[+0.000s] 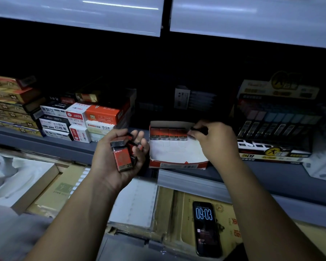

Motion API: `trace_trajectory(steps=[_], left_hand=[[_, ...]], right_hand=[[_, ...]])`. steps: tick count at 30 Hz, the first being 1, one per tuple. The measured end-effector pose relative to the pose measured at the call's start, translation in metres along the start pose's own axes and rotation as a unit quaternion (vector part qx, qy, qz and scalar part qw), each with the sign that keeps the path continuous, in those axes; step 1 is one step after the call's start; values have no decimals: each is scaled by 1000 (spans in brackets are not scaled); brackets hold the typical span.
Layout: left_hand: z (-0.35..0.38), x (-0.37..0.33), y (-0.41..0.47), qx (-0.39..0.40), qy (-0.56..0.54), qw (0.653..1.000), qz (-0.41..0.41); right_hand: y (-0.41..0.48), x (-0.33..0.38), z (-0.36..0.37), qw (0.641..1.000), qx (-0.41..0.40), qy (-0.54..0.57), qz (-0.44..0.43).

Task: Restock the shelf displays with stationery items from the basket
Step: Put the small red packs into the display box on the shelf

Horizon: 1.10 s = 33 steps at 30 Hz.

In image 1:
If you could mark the person's right hand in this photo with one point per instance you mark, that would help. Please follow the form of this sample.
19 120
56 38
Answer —
220 145

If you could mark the person's left hand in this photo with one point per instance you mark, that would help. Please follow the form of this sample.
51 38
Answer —
103 165

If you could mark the person's left thumb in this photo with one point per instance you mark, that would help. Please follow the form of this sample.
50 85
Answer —
116 133

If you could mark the person's right thumb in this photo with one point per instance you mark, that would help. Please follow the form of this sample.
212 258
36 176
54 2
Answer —
195 136

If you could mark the black lead case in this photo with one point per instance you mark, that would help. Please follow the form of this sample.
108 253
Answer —
201 130

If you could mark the grey top lead case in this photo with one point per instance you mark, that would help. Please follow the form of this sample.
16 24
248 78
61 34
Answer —
119 142

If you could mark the dark lead case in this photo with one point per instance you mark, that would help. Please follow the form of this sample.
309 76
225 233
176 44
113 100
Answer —
132 152

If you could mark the orange label lead case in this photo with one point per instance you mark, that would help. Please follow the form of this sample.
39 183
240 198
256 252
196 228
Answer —
122 159

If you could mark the person's right forearm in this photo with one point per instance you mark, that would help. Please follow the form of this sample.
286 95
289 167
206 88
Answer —
260 214

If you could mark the person's left forearm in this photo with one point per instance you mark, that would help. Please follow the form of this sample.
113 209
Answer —
78 222

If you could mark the white box with orange label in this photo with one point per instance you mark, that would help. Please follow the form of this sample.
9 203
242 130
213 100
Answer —
100 127

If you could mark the small white box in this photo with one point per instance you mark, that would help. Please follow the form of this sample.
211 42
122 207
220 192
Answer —
96 137

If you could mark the orange pen box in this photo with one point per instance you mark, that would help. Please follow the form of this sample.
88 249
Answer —
103 114

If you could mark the open white cardboard display box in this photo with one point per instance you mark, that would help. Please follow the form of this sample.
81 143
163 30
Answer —
173 153

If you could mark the red and white box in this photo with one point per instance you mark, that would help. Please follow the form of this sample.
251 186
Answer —
76 114
80 133

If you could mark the dark box with white label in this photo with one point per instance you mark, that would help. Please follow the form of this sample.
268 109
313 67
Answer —
191 99

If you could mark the flat white pen box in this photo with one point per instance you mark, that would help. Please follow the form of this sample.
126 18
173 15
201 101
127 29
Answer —
57 134

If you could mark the black and white pen box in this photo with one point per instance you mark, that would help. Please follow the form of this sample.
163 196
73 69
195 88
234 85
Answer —
54 123

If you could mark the white box with black label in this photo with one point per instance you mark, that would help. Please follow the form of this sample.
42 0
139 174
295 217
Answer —
54 110

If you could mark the white paper pad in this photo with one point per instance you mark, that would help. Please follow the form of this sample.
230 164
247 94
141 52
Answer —
135 203

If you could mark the yellow cardboard box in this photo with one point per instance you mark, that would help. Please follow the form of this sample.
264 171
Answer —
57 191

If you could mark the large lead refill display box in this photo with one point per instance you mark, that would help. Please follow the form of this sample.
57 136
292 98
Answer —
277 119

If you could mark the black smartphone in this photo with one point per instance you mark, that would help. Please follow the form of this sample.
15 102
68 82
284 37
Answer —
207 228

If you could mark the grey metal shelf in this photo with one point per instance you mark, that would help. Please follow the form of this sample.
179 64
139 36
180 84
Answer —
288 184

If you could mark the white moulded tray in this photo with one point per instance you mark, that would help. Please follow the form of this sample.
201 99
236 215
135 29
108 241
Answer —
19 182

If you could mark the stack of yellow brown boxes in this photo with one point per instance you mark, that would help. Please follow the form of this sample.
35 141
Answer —
10 105

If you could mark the white shelf panel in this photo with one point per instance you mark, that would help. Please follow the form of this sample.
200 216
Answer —
78 13
255 18

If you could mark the white carton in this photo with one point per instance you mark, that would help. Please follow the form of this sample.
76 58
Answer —
322 160

